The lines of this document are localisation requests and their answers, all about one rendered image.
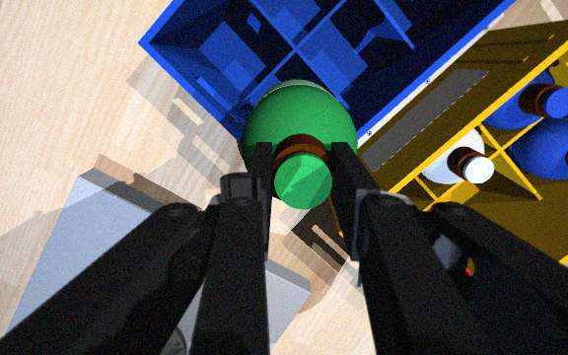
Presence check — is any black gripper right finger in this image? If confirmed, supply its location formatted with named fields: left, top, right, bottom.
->
left=330, top=142, right=568, bottom=355

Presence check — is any yellow divided crate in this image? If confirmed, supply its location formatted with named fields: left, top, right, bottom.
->
left=357, top=20, right=568, bottom=264

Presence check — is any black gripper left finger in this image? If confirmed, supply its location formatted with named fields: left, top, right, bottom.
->
left=0, top=142, right=273, bottom=355

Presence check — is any green bottle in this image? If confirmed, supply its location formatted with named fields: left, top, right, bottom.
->
left=242, top=79, right=358, bottom=209

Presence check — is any white bottle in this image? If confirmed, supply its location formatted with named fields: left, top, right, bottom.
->
left=420, top=128, right=494, bottom=184

